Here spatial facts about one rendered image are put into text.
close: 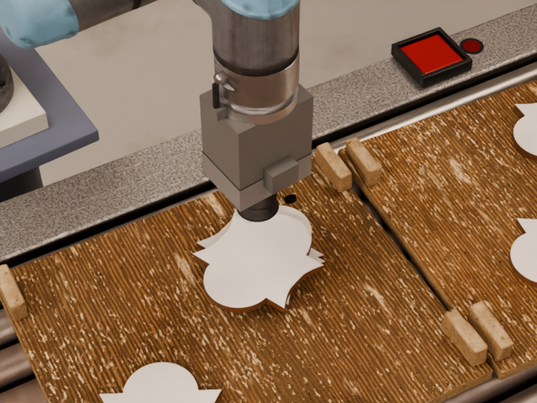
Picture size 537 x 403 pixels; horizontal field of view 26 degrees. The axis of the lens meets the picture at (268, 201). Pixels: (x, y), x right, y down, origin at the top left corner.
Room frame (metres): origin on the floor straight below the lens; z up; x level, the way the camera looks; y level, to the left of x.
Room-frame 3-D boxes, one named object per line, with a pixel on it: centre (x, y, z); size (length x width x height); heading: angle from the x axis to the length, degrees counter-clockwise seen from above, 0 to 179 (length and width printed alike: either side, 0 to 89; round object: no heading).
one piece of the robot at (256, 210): (0.77, 0.01, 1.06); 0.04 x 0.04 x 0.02
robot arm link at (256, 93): (0.77, 0.01, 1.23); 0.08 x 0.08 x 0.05
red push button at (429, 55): (1.15, -0.21, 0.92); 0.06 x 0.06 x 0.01; 28
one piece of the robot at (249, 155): (0.76, 0.01, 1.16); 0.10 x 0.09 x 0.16; 36
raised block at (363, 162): (0.93, -0.11, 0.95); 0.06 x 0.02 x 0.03; 26
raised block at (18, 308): (0.74, 0.27, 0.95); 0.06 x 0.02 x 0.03; 28
